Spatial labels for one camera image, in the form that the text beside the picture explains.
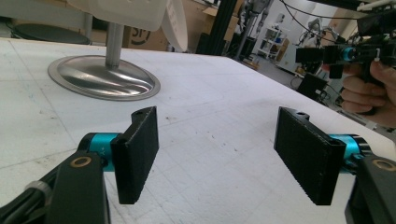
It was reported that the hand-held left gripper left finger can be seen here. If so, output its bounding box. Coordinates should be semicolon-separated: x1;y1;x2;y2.
78;105;161;205

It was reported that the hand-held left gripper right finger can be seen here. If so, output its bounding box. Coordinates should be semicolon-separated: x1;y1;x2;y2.
274;105;373;206

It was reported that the metal utensil stand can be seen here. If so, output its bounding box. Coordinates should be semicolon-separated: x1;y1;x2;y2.
47;21;162;102

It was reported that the beige skimmer spoon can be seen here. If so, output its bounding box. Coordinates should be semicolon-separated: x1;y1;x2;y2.
161;0;189;53

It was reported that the slotted beige spatula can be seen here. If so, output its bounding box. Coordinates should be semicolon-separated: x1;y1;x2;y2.
66;0;169;33

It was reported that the black box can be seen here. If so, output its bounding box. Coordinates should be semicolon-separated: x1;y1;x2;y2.
295;73;328;101

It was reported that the white shelf rack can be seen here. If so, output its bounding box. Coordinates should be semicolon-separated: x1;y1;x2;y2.
260;26;290;62

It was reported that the grey machine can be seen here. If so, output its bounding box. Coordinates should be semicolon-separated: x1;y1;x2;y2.
239;0;275;60

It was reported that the white foam mat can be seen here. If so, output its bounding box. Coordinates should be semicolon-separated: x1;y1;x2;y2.
0;37;396;224

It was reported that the cardboard box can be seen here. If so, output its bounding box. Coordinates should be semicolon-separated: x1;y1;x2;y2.
121;0;241;54

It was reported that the black round stool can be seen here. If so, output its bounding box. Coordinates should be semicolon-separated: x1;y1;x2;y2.
11;22;92;46

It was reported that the black hanging cable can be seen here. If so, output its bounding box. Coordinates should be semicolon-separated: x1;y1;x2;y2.
279;0;359;21

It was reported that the black metal frame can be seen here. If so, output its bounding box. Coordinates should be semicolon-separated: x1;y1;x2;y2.
195;0;247;60

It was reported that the left hand-held gripper cable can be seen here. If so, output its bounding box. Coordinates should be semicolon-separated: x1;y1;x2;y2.
0;169;62;224

